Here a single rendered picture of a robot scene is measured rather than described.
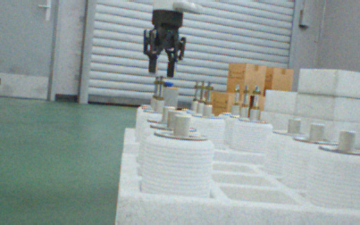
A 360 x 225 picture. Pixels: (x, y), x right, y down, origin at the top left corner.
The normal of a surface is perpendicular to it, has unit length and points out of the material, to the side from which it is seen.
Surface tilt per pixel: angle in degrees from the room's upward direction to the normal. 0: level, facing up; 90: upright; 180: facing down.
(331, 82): 90
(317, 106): 90
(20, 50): 90
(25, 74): 90
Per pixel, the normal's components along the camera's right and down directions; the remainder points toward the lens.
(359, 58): -0.88, -0.06
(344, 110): 0.48, 0.09
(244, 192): 0.09, 0.06
